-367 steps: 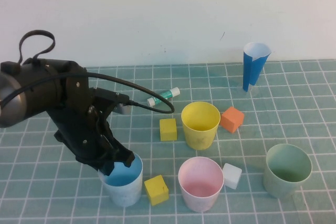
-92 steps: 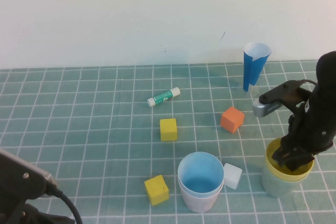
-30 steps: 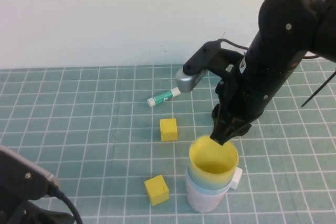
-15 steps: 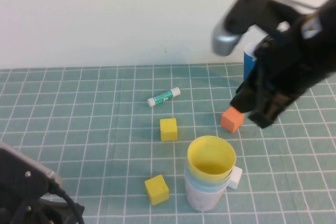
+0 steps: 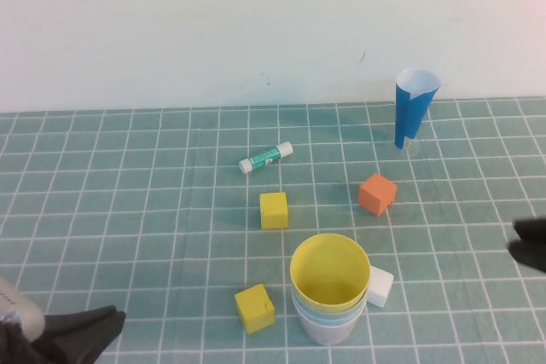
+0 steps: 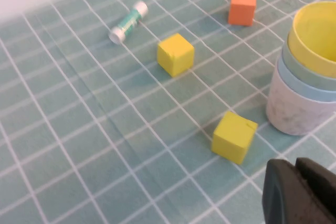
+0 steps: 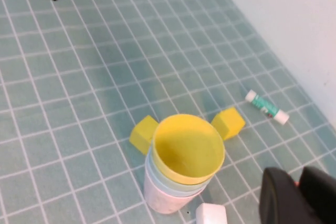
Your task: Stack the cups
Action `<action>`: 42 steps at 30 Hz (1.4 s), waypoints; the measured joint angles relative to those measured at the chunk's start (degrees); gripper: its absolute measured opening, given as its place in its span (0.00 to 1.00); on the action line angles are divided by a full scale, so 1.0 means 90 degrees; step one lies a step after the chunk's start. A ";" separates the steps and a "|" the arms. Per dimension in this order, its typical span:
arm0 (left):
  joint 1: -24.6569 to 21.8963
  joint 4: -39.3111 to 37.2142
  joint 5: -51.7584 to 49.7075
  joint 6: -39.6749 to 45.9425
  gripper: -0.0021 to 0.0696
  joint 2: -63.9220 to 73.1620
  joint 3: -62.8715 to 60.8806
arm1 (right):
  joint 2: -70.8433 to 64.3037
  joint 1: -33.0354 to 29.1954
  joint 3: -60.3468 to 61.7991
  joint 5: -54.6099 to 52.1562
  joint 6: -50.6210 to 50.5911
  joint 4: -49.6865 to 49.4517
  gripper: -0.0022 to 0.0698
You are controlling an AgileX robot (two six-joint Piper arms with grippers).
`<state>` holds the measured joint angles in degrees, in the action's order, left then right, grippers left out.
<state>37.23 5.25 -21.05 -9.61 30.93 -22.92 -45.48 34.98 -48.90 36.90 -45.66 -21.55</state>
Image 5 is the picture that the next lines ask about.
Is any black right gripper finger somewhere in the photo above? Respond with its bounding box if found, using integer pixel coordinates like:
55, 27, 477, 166
506, 240, 546, 274
511, 217, 546, 242

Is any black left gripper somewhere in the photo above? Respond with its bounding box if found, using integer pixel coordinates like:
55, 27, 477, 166
0, 304, 127, 364

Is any yellow plastic cup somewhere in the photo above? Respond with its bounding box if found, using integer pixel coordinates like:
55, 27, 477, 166
289, 233, 370, 313

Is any green plastic cup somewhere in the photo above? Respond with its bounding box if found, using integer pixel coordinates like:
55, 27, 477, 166
292, 295, 367, 319

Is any green grid tablecloth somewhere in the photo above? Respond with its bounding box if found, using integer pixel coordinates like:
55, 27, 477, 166
0, 97, 546, 364

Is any clear plastic cone stand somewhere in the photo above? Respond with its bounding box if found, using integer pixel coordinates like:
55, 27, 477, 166
386, 136, 421, 156

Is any white foam cube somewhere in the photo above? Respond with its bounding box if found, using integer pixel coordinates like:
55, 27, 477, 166
366, 265, 394, 309

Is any orange foam cube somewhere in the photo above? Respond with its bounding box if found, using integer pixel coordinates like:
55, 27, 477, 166
357, 172, 398, 218

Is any yellow foam cube cracked corner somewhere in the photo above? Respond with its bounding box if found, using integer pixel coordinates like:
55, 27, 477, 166
234, 283, 276, 335

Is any blue paper cone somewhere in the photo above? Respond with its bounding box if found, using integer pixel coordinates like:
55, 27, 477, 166
394, 67, 442, 150

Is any pink plastic cup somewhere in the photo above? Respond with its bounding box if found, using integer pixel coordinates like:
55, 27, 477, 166
294, 310, 366, 347

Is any yellow foam cube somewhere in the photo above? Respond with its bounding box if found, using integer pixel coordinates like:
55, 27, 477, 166
258, 192, 289, 230

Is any green white glue stick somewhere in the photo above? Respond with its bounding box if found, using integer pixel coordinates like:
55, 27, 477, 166
238, 141, 294, 175

